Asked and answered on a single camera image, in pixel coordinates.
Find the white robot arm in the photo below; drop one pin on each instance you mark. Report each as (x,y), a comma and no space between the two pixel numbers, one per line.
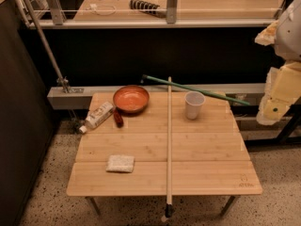
(283,86)

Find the white water bottle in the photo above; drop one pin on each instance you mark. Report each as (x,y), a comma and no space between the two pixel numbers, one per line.
(97,117)

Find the orange bowl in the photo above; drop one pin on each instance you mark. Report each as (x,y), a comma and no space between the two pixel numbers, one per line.
(131,99)

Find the green pole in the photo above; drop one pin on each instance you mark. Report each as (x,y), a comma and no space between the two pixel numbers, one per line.
(205,92)

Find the translucent plastic cup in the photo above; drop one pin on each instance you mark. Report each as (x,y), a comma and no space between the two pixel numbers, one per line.
(193,102)

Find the white sponge pad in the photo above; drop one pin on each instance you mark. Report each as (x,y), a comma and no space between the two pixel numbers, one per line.
(120,163)

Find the bamboo folding table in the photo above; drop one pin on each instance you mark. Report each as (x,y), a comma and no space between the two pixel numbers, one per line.
(209,156)

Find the diagonal metal pole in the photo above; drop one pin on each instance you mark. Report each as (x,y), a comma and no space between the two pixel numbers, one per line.
(61,79)

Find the grey metal ledge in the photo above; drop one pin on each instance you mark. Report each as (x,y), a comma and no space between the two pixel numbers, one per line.
(80,97)

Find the long wooden stick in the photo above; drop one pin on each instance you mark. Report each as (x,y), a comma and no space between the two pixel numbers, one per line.
(168,211)

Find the black ribbed object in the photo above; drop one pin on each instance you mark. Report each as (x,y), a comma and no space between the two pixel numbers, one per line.
(144,6)

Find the upper wooden shelf table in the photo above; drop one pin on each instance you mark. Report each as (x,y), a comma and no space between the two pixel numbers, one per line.
(190,13)

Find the metal upright bracket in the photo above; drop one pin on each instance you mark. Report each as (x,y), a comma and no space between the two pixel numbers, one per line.
(171,11)

